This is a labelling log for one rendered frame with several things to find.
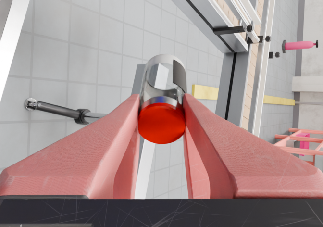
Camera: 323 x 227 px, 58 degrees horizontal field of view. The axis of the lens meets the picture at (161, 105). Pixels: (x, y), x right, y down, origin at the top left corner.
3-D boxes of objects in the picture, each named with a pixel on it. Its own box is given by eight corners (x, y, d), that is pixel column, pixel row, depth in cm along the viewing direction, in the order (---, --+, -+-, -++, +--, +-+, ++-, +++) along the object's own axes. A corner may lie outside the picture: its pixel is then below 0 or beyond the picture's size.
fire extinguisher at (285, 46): (284, 41, 534) (319, 38, 502) (284, 54, 534) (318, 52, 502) (281, 38, 514) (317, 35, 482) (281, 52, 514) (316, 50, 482)
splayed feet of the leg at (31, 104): (26, 94, 132) (44, 94, 124) (104, 118, 172) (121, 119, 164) (21, 111, 131) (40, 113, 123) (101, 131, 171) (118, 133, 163)
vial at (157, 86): (140, 83, 16) (130, 135, 13) (149, 47, 15) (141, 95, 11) (178, 92, 16) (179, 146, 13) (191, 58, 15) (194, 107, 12)
